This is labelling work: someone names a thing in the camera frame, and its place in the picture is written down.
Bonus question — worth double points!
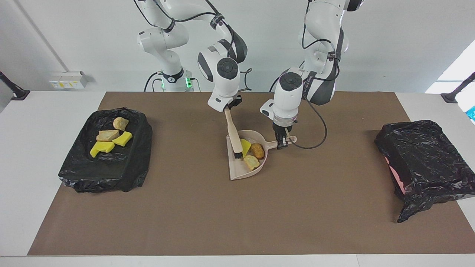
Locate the brown sponge piece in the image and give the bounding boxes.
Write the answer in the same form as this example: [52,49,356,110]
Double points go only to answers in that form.
[250,142,265,160]

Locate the beige hand brush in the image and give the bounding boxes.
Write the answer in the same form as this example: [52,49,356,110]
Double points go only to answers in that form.
[224,108,244,161]

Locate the small beige sponge piece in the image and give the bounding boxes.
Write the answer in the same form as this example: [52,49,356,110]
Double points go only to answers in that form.
[243,155,261,171]

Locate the beige plastic dustpan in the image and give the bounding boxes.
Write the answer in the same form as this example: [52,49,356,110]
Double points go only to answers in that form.
[226,129,298,181]

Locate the pink plastic bin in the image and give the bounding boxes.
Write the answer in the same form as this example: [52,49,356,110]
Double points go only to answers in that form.
[384,156,406,195]

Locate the taut black trash bag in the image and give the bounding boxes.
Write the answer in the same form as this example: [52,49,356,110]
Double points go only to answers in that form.
[58,107,153,193]

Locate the loose black trash bag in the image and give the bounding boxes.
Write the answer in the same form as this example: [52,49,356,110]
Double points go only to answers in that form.
[374,119,475,223]

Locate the brown table mat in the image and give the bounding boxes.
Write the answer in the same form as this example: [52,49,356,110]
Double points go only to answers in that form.
[28,92,475,256]

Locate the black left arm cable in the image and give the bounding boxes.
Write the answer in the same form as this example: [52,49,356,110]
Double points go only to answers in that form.
[288,0,341,150]

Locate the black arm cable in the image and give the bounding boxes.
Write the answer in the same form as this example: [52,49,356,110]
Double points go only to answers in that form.
[133,0,253,92]
[288,0,341,150]

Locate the black right base cable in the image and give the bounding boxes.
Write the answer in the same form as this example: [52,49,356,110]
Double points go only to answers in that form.
[144,72,164,92]

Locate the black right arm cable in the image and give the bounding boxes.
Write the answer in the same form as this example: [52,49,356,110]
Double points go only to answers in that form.
[133,0,253,92]

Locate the white wall socket box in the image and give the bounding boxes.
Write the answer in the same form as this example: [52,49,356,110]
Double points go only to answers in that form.
[49,71,88,89]

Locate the black camera stand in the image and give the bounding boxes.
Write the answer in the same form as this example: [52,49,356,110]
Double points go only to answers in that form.
[440,72,475,104]
[0,70,31,101]

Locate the white wall cable duct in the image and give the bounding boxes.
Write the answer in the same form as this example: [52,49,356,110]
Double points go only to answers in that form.
[14,0,69,73]

